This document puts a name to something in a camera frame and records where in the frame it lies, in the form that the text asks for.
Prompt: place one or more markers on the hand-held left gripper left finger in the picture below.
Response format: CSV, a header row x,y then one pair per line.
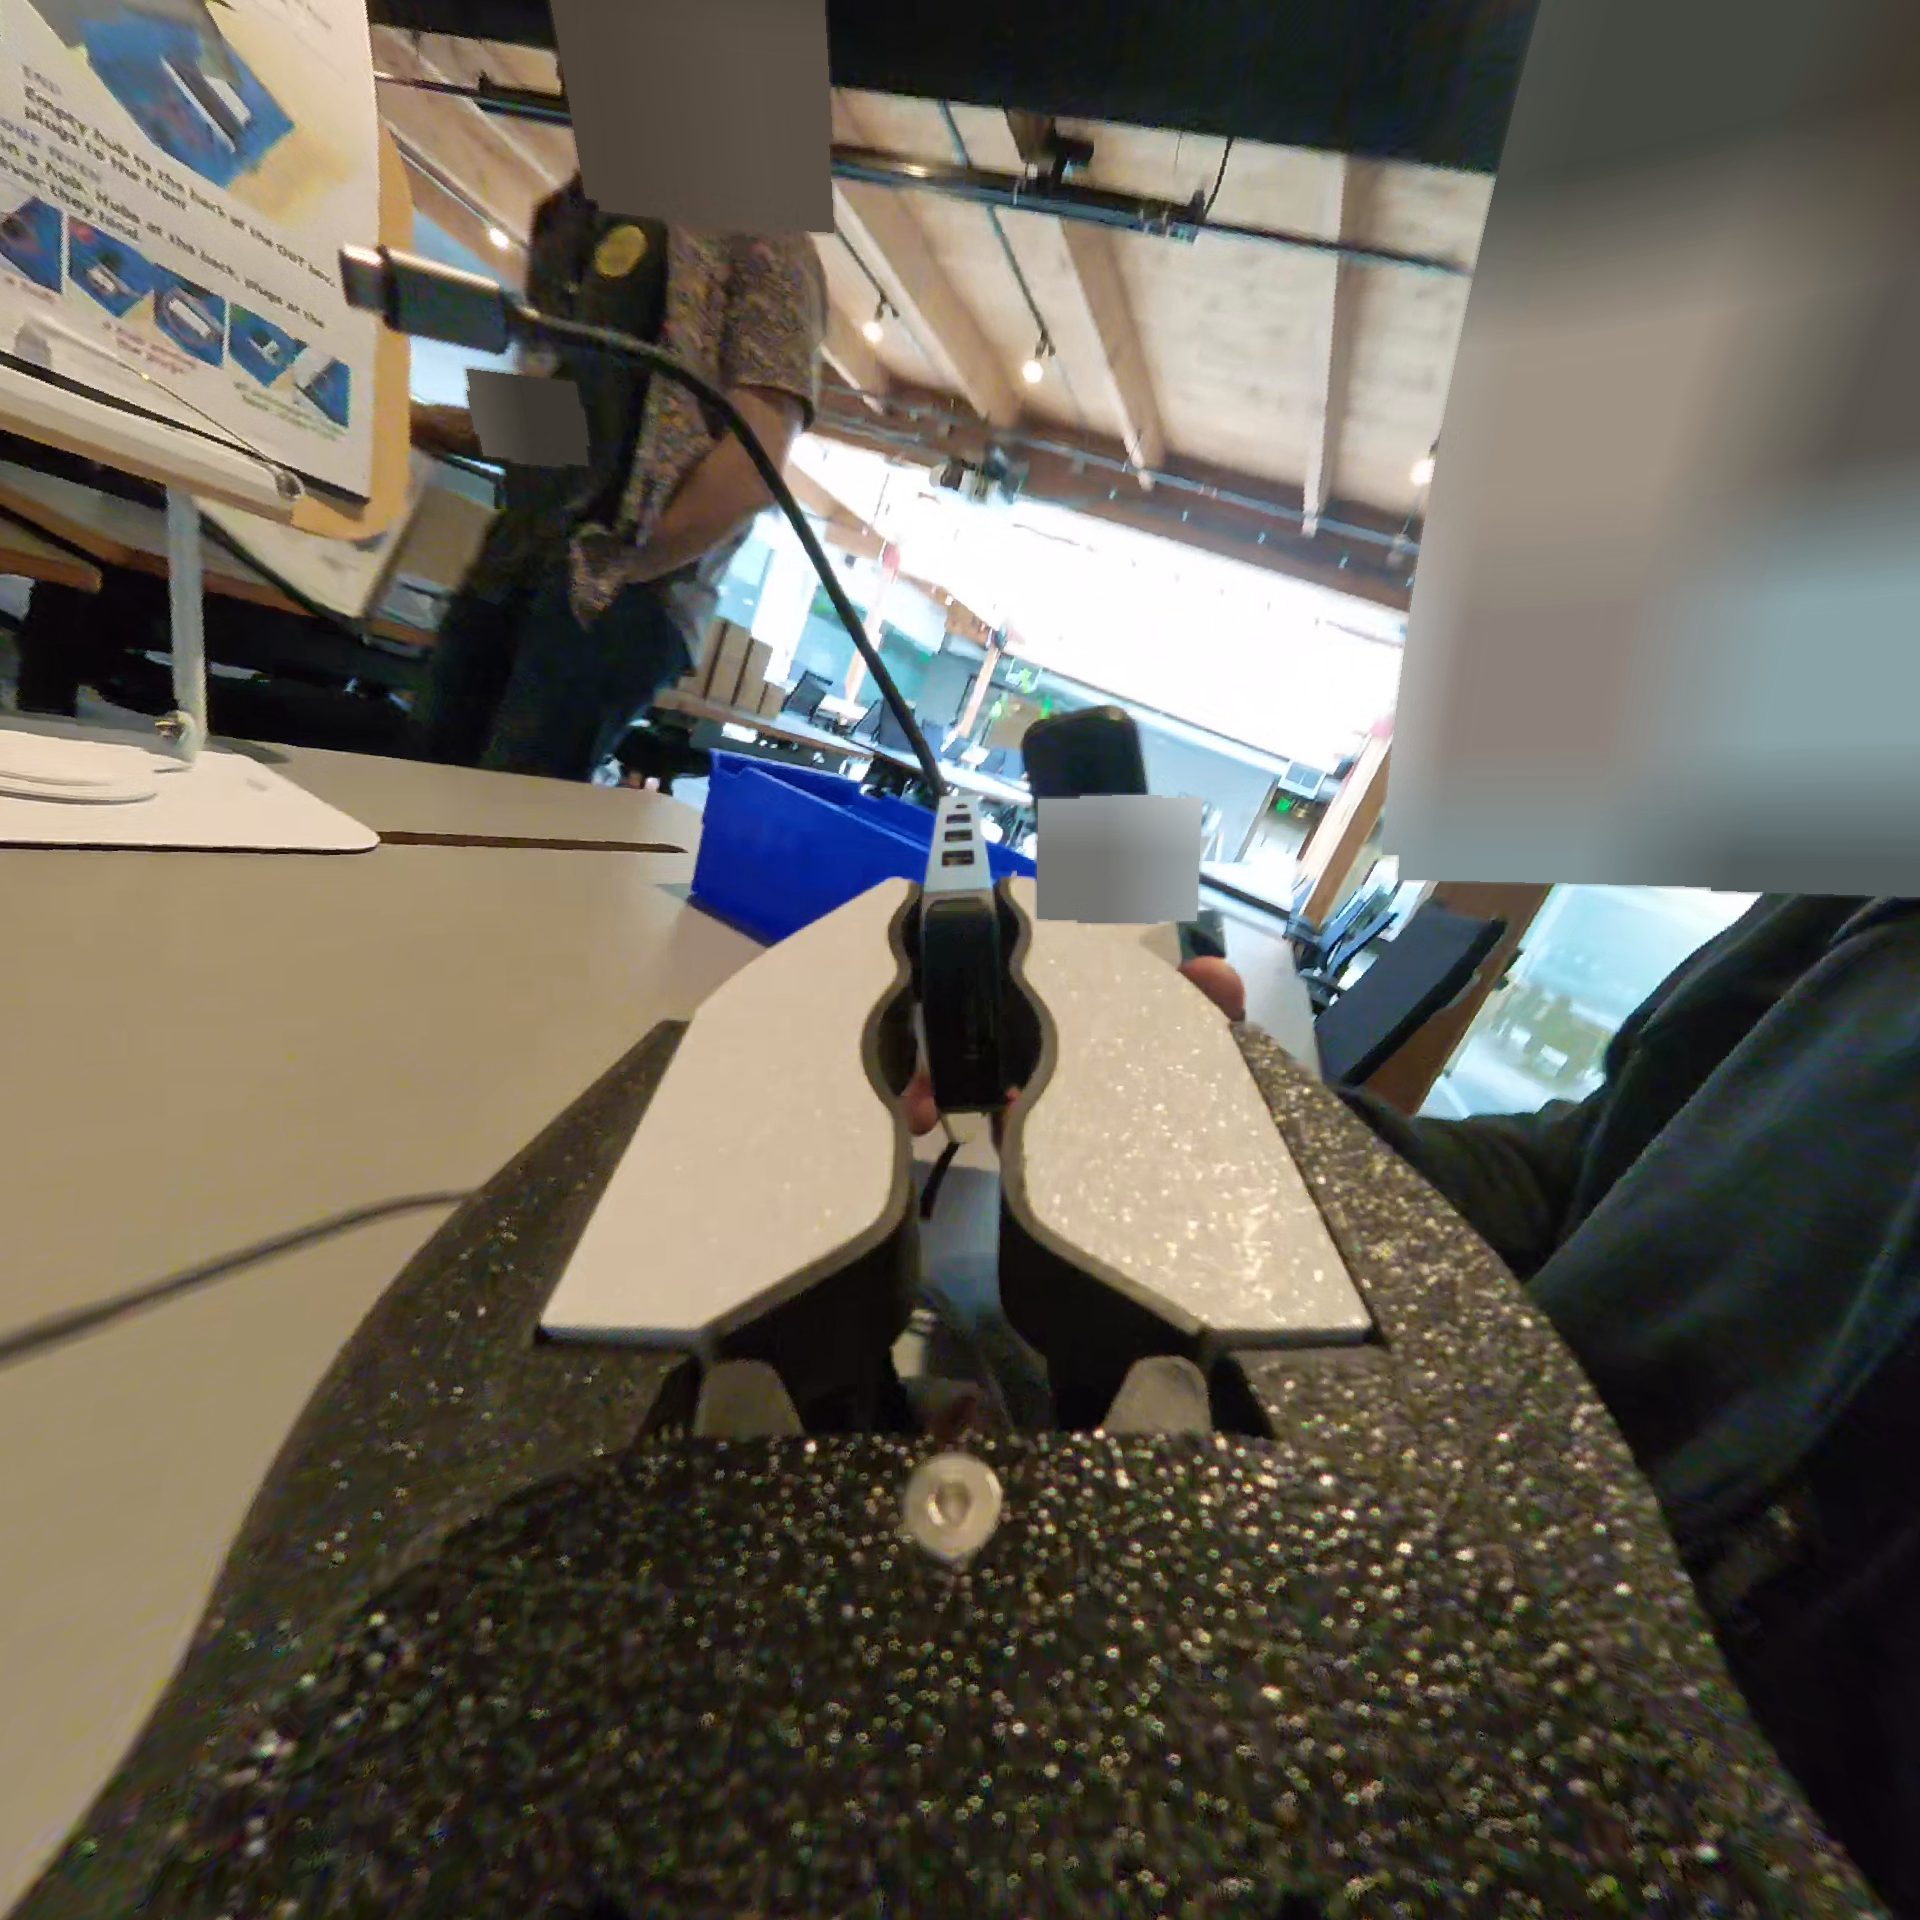
x,y
751,1141

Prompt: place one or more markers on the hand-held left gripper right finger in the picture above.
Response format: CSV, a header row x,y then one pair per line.
x,y
1186,1154

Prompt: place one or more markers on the black usb hub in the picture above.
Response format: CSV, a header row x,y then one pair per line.
x,y
959,990

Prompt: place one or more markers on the person's right hand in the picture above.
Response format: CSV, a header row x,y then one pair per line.
x,y
1216,990

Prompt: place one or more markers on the blue plastic bin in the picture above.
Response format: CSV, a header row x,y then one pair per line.
x,y
809,847

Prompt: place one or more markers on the stack of cardboard boxes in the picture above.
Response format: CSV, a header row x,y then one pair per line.
x,y
735,668

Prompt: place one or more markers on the black ceiling light track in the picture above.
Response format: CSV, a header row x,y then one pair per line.
x,y
1142,218

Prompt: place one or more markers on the operator arm in dark sleeve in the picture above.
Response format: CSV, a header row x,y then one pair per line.
x,y
1771,1200

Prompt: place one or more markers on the black device with yellow dot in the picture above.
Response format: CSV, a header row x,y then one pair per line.
x,y
615,263

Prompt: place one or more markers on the white sign stand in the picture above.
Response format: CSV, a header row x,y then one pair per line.
x,y
182,631

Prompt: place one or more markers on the instruction poster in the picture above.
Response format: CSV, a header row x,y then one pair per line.
x,y
181,224

